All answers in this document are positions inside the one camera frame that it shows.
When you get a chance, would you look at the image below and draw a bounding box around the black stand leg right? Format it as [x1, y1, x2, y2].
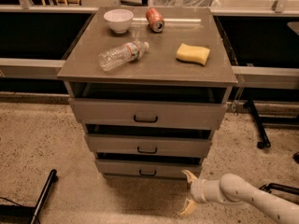
[244, 99, 271, 149]

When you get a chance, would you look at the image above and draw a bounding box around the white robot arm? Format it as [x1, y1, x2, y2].
[180, 170, 299, 224]

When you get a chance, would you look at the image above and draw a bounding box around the clear plastic water bottle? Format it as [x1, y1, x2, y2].
[98, 40, 150, 72]

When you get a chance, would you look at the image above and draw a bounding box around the grey bottom drawer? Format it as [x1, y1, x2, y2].
[95, 159, 202, 179]

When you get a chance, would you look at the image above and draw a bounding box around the wire mesh basket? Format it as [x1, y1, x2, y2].
[149, 0, 221, 7]

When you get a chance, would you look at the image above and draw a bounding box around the black stand leg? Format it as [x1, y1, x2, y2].
[0, 169, 58, 224]
[244, 99, 271, 149]

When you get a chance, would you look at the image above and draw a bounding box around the grey drawer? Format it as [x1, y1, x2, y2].
[95, 159, 202, 179]
[84, 134, 210, 158]
[69, 98, 227, 130]

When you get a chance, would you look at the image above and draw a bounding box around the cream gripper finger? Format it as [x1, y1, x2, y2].
[179, 198, 198, 216]
[182, 169, 197, 184]

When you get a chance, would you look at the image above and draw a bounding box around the grey middle drawer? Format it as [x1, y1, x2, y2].
[84, 134, 210, 158]

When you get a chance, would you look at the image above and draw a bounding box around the white bowl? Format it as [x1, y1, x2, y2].
[104, 8, 134, 34]

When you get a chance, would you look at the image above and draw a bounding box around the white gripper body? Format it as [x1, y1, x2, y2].
[191, 178, 206, 203]

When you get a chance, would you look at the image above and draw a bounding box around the black stand leg left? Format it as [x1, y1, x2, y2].
[0, 169, 58, 224]

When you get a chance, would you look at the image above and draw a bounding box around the grey drawer cabinet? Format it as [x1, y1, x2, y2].
[56, 6, 239, 185]

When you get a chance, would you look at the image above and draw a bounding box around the black caster leg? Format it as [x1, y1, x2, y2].
[260, 183, 299, 195]

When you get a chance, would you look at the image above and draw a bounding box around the yellow sponge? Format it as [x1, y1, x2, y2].
[176, 43, 210, 65]

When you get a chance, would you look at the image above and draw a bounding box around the red soda can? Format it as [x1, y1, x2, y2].
[146, 7, 164, 33]

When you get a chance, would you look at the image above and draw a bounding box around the grey top drawer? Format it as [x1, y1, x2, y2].
[69, 98, 227, 130]

